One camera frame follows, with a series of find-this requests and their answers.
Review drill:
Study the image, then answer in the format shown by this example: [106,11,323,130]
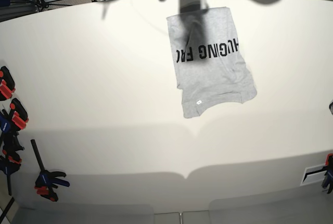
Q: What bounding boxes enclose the grey T-shirt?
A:
[166,7,257,118]

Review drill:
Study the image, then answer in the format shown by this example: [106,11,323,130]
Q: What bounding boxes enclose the blue black bar clamp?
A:
[31,139,70,202]

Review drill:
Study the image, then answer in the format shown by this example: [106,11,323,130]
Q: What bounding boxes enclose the red black clamp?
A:
[1,66,15,101]
[9,98,29,131]

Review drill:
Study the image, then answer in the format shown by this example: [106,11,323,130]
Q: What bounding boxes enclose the red black clamp top left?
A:
[1,66,15,101]

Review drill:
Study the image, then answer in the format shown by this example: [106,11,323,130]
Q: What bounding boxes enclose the white label plate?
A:
[300,164,326,186]

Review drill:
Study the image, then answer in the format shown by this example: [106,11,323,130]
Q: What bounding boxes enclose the blue clamp right edge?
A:
[322,154,333,194]

